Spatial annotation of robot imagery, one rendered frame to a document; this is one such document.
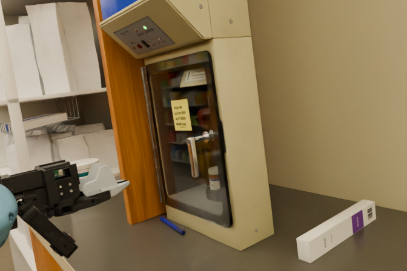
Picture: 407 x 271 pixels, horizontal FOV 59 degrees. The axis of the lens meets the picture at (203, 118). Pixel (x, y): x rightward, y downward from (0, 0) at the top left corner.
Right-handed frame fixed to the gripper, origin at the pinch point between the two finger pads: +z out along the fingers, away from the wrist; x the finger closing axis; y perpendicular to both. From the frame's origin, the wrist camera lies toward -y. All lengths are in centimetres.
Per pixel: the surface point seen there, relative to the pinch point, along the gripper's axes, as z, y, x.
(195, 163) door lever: 16.9, 0.8, -0.9
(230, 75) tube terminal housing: 26.1, 18.6, -5.4
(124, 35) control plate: 14.6, 32.1, 19.6
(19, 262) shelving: 2, -92, 219
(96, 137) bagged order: 40, -4, 125
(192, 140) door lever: 17.1, 5.7, -0.9
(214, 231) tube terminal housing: 22.7, -18.1, 3.7
